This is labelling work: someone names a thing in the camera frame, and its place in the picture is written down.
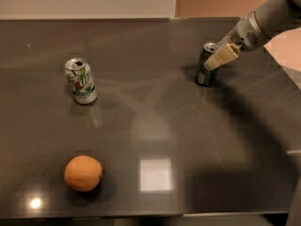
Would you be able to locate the white 7up soda can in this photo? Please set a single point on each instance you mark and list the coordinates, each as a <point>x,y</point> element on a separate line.
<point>80,80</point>

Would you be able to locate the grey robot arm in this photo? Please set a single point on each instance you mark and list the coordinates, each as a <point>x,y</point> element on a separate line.
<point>282,15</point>

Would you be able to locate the orange fruit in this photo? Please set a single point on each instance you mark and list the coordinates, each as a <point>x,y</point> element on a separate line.
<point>83,173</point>

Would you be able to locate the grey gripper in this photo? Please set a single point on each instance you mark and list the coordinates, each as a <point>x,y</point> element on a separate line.
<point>246,36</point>

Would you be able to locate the green soda can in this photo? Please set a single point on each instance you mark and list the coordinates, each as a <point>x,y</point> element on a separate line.
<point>204,76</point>

